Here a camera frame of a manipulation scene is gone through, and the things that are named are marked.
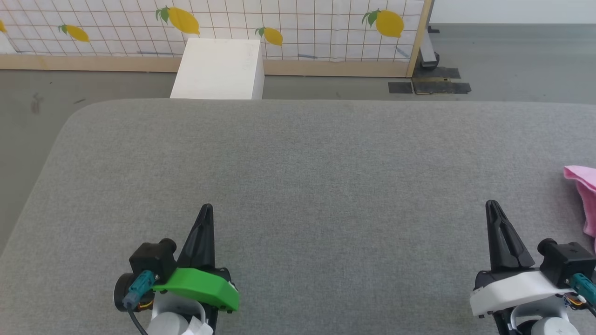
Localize pink garment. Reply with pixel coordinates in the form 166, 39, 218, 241
563, 165, 596, 255

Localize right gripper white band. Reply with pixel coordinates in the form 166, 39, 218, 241
469, 200, 579, 335

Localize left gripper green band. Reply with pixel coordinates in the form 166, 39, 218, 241
152, 203, 241, 335

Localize right teal plug black cable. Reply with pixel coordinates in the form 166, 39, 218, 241
570, 273, 596, 312

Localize white box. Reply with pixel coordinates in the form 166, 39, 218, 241
169, 38, 265, 101

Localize large black floor mat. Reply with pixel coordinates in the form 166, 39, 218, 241
412, 66, 472, 95

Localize grey fabric sofa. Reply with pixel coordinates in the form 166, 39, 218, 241
0, 98, 596, 335

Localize grey metal stand foot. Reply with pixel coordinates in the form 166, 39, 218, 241
419, 26, 441, 71

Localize left teal plug black cable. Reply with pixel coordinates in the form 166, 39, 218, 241
122, 271, 156, 335

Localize lemon print partition screen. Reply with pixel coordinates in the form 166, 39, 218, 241
0, 0, 435, 79

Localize teal plug black cable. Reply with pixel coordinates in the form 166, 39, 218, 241
122, 271, 156, 335
570, 273, 596, 312

